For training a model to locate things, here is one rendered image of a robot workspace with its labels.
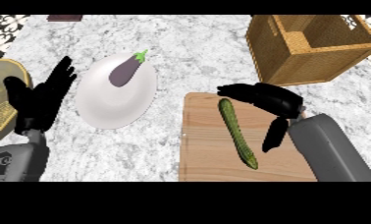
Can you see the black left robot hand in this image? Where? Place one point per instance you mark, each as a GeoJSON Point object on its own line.
{"type": "Point", "coordinates": [42, 98]}

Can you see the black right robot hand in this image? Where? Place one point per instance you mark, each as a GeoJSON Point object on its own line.
{"type": "Point", "coordinates": [270, 98]}

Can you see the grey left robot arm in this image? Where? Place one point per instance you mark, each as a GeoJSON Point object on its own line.
{"type": "Point", "coordinates": [24, 157]}

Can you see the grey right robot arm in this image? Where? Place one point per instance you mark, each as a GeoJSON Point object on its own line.
{"type": "Point", "coordinates": [330, 151]}

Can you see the long green squash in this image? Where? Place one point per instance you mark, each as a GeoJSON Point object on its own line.
{"type": "Point", "coordinates": [236, 133]}

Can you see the brown wicker basket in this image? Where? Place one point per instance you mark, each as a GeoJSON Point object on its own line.
{"type": "Point", "coordinates": [310, 51]}

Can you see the pale wooden cutting board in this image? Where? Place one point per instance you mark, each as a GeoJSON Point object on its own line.
{"type": "Point", "coordinates": [212, 142]}

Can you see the tan round object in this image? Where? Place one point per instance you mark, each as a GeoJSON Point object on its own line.
{"type": "Point", "coordinates": [9, 103]}

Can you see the white oval plate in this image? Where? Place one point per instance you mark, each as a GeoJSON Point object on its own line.
{"type": "Point", "coordinates": [117, 90]}

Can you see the purple eggplant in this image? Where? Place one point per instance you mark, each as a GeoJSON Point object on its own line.
{"type": "Point", "coordinates": [124, 70]}

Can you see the black and white patterned object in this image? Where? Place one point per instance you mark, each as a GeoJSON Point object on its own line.
{"type": "Point", "coordinates": [9, 28]}

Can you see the dark red flat object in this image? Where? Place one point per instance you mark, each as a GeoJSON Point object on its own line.
{"type": "Point", "coordinates": [65, 17]}

